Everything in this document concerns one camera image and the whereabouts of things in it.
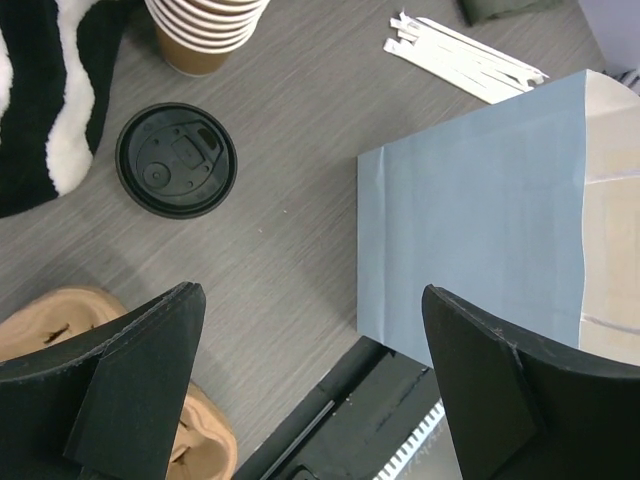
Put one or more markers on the olive green cloth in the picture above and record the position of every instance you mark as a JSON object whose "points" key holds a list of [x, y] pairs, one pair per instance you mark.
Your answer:
{"points": [[478, 12]]}

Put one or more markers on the black plastic cup lid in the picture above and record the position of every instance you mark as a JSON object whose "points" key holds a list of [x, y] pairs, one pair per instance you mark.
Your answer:
{"points": [[176, 161]]}

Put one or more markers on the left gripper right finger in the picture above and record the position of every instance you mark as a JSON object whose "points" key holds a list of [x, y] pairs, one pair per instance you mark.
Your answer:
{"points": [[522, 406]]}

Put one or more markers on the zebra print pillow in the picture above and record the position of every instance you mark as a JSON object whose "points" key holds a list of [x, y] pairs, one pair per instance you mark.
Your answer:
{"points": [[57, 64]]}

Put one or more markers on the white slotted cable duct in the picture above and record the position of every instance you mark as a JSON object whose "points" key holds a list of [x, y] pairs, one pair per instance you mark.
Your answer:
{"points": [[398, 462]]}

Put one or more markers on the brown cardboard cup carrier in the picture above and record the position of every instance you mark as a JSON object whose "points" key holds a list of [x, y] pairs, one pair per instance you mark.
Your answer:
{"points": [[204, 446]]}

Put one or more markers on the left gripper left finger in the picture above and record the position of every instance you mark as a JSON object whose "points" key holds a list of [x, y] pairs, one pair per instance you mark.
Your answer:
{"points": [[104, 404]]}

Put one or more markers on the stack of paper cups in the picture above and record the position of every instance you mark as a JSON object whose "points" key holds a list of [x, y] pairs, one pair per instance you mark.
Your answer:
{"points": [[197, 37]]}

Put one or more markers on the bundle of white wrapped straws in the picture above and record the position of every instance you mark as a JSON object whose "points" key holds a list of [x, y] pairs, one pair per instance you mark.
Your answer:
{"points": [[478, 69]]}

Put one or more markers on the light blue paper bag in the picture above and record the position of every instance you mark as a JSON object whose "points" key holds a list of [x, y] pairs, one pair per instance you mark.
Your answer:
{"points": [[528, 209]]}

